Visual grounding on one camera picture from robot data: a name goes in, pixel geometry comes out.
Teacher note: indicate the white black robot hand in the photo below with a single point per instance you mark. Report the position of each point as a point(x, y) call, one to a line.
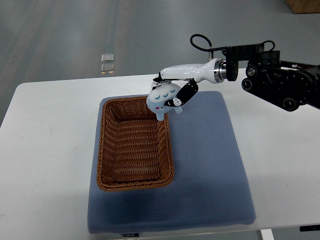
point(187, 76)

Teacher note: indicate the light blue toy figure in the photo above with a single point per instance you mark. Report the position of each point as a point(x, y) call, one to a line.
point(164, 99)

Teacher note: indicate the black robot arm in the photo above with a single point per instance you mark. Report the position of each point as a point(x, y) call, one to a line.
point(285, 84)

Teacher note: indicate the brown wicker basket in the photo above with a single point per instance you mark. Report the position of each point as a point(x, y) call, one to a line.
point(134, 149)

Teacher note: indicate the brown cardboard box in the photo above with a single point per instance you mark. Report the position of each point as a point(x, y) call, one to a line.
point(304, 6)

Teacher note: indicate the lower metal floor plate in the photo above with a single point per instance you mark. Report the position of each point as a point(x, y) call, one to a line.
point(107, 68)

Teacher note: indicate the metal floor plate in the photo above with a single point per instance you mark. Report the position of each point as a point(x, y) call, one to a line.
point(107, 68)
point(107, 57)

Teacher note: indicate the upper metal floor plate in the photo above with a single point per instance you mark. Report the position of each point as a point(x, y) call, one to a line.
point(107, 57)

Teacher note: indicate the blue grey cushion mat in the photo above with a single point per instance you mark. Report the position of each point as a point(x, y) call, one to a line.
point(209, 189)

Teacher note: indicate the white table leg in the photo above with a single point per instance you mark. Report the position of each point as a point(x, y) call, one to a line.
point(266, 234)

